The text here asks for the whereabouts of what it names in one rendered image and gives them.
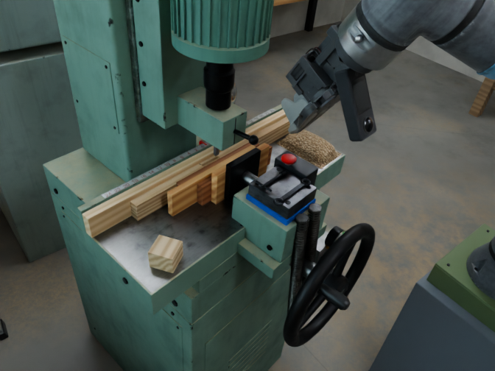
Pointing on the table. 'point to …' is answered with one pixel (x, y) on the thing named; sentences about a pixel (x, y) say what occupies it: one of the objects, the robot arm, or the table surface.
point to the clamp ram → (241, 172)
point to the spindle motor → (222, 29)
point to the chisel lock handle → (247, 137)
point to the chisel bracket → (210, 119)
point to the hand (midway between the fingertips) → (296, 131)
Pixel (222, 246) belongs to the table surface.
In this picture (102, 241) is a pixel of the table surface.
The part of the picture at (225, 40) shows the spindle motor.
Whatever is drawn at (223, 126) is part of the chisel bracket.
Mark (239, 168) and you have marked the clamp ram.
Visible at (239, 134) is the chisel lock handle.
